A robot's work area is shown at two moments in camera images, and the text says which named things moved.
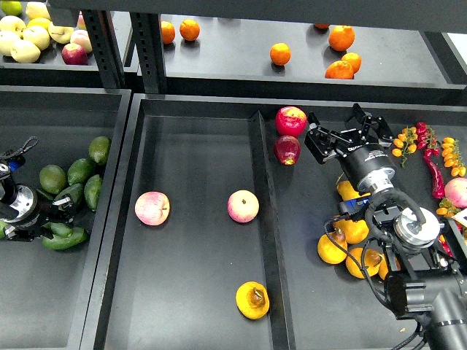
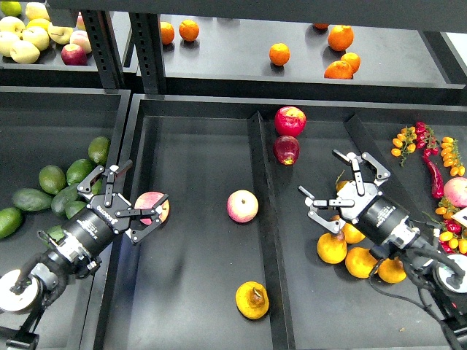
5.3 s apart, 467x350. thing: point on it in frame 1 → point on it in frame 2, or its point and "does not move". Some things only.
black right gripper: [366, 163] → [370, 208]
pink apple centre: [243, 206] does not move
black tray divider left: [280, 328] does not move
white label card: [460, 215] does not move
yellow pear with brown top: [252, 300] does not move
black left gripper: [33, 208] → [89, 231]
